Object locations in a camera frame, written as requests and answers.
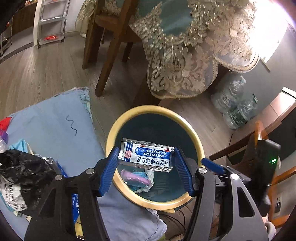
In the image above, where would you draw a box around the blue snack wrapper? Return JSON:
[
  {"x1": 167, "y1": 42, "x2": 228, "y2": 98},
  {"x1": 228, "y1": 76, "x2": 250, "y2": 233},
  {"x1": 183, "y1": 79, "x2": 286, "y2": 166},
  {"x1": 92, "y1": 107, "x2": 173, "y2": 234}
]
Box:
[{"x1": 57, "y1": 162, "x2": 79, "y2": 224}]

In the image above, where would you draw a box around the light blue cartoon cushion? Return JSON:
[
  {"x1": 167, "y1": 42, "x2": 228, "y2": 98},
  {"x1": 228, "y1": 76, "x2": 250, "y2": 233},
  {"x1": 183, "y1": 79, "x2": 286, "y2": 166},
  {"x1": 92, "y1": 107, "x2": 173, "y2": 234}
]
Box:
[{"x1": 8, "y1": 87, "x2": 167, "y2": 240}]

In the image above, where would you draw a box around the pink wet wipes pack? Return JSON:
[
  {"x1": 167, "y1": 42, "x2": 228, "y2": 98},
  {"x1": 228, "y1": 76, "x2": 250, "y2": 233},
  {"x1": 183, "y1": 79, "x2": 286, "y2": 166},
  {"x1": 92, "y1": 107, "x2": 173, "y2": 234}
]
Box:
[{"x1": 121, "y1": 169, "x2": 152, "y2": 188}]

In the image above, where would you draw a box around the yellow rimmed teal trash bin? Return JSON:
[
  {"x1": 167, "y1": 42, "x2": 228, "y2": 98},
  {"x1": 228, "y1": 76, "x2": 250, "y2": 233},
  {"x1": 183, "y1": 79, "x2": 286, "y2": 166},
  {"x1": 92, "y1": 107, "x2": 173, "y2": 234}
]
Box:
[{"x1": 106, "y1": 105, "x2": 205, "y2": 213}]

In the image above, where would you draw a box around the clear plastic water bottle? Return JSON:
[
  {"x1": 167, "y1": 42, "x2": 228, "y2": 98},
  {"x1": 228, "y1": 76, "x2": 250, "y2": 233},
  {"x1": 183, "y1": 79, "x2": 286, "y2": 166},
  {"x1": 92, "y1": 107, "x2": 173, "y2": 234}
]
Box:
[{"x1": 211, "y1": 75, "x2": 246, "y2": 113}]

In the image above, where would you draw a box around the silver medicine blister pack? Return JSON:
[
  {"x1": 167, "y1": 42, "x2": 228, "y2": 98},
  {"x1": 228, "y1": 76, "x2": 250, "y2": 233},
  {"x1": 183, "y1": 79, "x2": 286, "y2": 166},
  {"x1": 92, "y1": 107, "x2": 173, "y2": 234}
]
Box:
[{"x1": 118, "y1": 138, "x2": 174, "y2": 173}]

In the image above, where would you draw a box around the wooden chair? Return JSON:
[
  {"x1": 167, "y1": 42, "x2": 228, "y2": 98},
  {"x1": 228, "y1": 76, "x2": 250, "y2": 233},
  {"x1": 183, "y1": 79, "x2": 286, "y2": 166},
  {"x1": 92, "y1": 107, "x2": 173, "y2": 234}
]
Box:
[{"x1": 82, "y1": 0, "x2": 142, "y2": 98}]

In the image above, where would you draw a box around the black plastic bag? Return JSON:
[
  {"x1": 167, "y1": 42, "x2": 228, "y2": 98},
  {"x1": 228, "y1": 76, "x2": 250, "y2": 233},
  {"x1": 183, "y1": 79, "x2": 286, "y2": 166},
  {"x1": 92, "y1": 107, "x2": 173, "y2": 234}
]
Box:
[{"x1": 1, "y1": 150, "x2": 61, "y2": 212}]

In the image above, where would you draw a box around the lace teal tablecloth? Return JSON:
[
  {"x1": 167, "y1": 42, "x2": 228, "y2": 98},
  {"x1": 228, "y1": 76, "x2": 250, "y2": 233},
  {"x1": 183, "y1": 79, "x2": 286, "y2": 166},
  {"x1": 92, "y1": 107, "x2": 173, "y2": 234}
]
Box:
[{"x1": 75, "y1": 1, "x2": 259, "y2": 99}]

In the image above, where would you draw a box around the grey metal shelf rack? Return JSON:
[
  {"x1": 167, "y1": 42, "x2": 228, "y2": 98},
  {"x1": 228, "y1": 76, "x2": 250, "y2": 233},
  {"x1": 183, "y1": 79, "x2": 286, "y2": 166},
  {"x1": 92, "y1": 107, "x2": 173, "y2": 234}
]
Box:
[{"x1": 33, "y1": 1, "x2": 71, "y2": 49}]

